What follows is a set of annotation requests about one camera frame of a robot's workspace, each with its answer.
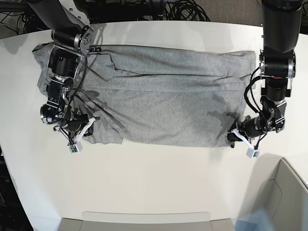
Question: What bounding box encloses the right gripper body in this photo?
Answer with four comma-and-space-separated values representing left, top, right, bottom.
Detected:
60, 114, 89, 132

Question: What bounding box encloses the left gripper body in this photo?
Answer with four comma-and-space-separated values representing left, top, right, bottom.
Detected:
237, 117, 261, 139

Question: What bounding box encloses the grey T-shirt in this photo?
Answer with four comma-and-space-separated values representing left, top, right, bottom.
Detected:
32, 42, 256, 148

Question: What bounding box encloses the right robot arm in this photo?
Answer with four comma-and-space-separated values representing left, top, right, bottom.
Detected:
27, 0, 93, 133

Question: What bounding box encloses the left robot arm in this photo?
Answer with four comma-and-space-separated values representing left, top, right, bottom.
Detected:
227, 0, 304, 147

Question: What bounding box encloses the beige bin right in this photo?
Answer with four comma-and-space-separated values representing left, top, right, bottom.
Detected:
249, 158, 308, 231

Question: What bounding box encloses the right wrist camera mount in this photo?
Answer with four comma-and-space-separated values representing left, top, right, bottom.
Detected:
53, 116, 100, 154

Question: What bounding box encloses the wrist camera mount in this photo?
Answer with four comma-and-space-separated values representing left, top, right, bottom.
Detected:
53, 116, 100, 154
231, 128, 260, 159

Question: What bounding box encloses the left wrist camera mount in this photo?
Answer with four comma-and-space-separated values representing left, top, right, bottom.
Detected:
231, 128, 260, 159

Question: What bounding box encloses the black cable pile background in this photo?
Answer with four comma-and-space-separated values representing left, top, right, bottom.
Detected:
87, 0, 210, 24

